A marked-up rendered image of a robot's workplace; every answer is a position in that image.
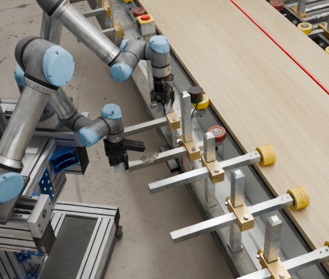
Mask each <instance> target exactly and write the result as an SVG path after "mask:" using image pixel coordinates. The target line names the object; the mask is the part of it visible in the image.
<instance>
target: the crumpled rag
mask: <svg viewBox="0 0 329 279"><path fill-rule="evenodd" d="M158 156H159V155H158V153H156V152H155V153H152V152H149V153H148V154H143V155H140V156H139V160H140V161H143V162H142V164H149V163H153V161H154V160H156V159H157V157H158Z"/></svg>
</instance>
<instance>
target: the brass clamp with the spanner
mask: <svg viewBox="0 0 329 279"><path fill-rule="evenodd" d="M179 138H180V140H181V146H182V147H183V146H185V148H186V150H187V157H188V159H189V160H190V161H194V160H197V159H200V149H199V148H198V146H197V144H196V142H195V141H194V139H193V138H192V141H190V142H186V143H185V141H184V140H183V138H182V135H181V136H180V137H179ZM192 147H196V151H192V150H191V149H192Z"/></svg>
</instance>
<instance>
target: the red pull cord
mask: <svg viewBox="0 0 329 279"><path fill-rule="evenodd" d="M230 1H231V2H232V3H233V4H234V5H235V6H236V7H237V8H239V9H240V10H241V11H242V12H243V13H244V14H245V15H246V16H247V17H248V18H249V19H250V20H251V21H252V22H253V23H254V24H255V25H256V26H257V27H258V28H259V29H260V30H261V31H262V32H263V33H264V34H266V35H267V36H268V37H269V38H270V39H271V40H272V41H273V42H274V43H275V44H276V45H277V46H278V47H279V48H280V49H281V50H282V51H283V52H284V53H285V54H286V55H287V56H288V57H289V58H290V59H291V60H293V61H294V62H295V63H296V64H297V65H298V66H299V67H300V68H301V69H302V70H303V71H304V72H305V73H307V74H308V76H309V77H310V78H312V79H313V81H314V82H315V83H316V84H318V85H319V86H320V87H321V88H322V89H323V90H324V91H325V92H326V93H327V94H328V95H329V90H328V89H327V88H326V87H325V86H324V85H323V84H321V83H320V82H319V81H318V80H317V79H316V78H315V77H314V76H313V75H312V74H311V73H310V72H309V71H308V70H307V69H306V68H305V67H304V66H303V65H302V64H300V63H299V62H298V61H297V60H296V59H295V58H294V57H293V56H292V55H291V54H290V53H289V52H288V51H287V50H286V49H285V48H284V47H283V46H282V45H280V44H279V43H278V42H277V41H276V40H275V39H274V38H273V37H272V36H271V35H270V34H269V33H268V32H267V31H266V30H265V29H264V28H263V27H262V26H261V25H259V24H258V23H257V22H256V21H255V20H254V19H253V18H252V17H251V16H250V15H249V14H248V13H247V12H246V11H245V10H244V9H243V8H242V7H241V6H239V5H238V4H237V3H236V2H235V1H234V0H230Z"/></svg>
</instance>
